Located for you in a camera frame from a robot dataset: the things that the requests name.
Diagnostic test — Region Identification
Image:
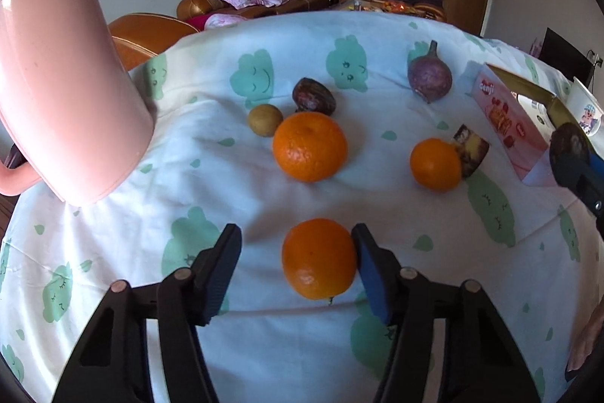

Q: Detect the layered cake slice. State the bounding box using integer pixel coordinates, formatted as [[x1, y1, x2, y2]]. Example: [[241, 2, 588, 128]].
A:
[[453, 125, 490, 179]]

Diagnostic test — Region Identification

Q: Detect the small orange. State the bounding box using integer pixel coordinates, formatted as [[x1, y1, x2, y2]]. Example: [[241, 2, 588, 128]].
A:
[[410, 138, 462, 192]]

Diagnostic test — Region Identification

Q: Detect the large purple round fruit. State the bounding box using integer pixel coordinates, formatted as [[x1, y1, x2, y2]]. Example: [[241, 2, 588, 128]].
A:
[[407, 40, 453, 104]]

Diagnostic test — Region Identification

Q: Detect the large orange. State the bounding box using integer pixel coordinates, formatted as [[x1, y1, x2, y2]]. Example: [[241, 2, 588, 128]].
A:
[[272, 111, 348, 183]]

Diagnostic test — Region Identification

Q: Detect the dark brown mangosteen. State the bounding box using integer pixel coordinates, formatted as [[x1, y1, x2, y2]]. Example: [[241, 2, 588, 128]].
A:
[[292, 78, 337, 116]]

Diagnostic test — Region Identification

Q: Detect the small yellow-brown longan fruit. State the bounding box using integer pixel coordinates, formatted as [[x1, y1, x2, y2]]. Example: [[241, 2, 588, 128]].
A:
[[248, 104, 284, 137]]

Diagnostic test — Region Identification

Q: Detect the person's hand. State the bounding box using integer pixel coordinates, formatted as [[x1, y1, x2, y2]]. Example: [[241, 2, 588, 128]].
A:
[[566, 301, 604, 371]]

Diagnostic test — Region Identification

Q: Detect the white cartoon pig mug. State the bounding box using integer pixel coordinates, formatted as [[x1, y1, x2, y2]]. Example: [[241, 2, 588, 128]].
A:
[[566, 78, 603, 137]]

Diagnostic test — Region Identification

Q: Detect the pink biscuit tin box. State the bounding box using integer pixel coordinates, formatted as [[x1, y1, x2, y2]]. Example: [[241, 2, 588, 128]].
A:
[[471, 63, 576, 187]]

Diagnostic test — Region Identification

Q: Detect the black television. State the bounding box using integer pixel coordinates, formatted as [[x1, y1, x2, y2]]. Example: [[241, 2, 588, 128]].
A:
[[538, 28, 595, 87]]

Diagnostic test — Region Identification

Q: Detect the cloud print tablecloth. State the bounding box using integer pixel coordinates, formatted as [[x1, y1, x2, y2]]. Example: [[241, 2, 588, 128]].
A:
[[1, 11, 603, 402]]

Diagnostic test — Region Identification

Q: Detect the pink electric kettle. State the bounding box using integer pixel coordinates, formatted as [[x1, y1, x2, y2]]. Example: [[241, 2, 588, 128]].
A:
[[1, 0, 154, 205]]

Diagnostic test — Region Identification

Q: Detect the brown leather armchair near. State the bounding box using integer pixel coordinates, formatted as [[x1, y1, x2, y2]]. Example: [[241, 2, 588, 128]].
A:
[[108, 12, 197, 71]]

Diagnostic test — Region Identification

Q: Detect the pink pillow on armchair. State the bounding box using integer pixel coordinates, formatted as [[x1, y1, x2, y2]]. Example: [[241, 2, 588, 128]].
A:
[[204, 13, 247, 31]]

